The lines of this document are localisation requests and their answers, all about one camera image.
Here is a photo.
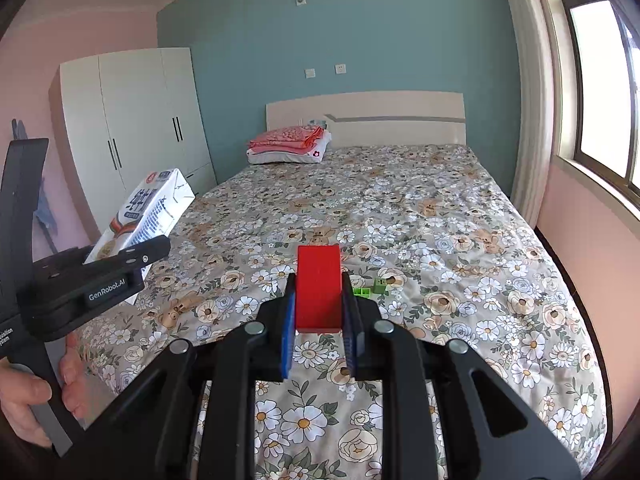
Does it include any window with metal frame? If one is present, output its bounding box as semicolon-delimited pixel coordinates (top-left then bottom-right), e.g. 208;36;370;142
530;0;640;202

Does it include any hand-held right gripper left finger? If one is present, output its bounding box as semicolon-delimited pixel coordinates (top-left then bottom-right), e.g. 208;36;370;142
66;272;298;480

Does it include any bed with floral cover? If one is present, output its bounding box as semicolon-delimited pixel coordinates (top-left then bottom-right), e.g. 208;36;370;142
75;143;609;480

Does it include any beige bed headboard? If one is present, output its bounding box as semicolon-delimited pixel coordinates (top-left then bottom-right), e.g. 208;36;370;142
265;90;467;150

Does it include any red block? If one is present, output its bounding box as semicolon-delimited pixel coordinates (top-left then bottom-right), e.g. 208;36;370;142
296;244;345;334

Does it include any white wardrobe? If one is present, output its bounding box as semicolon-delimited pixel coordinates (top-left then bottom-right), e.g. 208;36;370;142
48;47;219;241

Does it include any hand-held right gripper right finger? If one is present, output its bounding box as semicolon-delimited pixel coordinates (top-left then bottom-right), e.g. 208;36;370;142
340;271;584;480

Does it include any person's left hand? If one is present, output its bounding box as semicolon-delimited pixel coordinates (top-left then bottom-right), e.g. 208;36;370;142
0;332;90;450

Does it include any cream curtain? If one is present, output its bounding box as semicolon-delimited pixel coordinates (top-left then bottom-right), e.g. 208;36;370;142
495;0;567;232

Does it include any pink folded bedding and pillow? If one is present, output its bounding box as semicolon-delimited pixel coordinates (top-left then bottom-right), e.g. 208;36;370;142
246;132;332;165

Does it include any white blue milk carton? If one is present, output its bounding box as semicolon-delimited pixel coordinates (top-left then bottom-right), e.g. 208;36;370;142
83;167;197;307

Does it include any folded pink blanket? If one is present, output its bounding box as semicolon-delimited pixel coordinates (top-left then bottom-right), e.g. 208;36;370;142
248;125;326;156

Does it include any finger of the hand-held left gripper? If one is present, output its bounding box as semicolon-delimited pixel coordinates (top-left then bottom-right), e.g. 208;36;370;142
82;235;172;282

